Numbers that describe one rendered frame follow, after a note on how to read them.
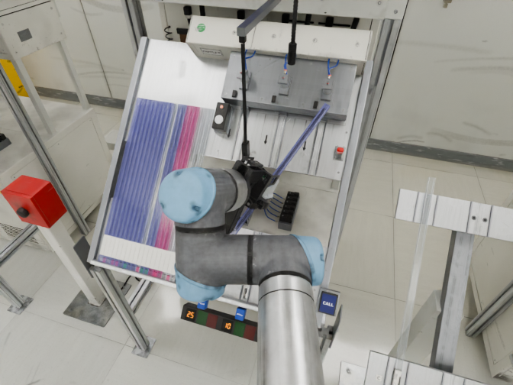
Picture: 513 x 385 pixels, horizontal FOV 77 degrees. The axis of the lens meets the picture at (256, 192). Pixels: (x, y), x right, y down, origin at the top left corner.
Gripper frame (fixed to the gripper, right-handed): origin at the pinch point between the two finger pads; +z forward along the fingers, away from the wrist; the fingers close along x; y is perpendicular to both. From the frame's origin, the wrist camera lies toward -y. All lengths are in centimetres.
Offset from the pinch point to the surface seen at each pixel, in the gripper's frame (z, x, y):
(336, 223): 13.1, -17.4, 1.2
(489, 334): 93, -96, -17
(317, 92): 12.9, 5.8, 26.4
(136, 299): 29, 29, -76
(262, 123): 14.9, 15.1, 12.0
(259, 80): 10.7, 20.4, 21.3
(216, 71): 14.8, 36.3, 17.1
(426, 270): 126, -68, -15
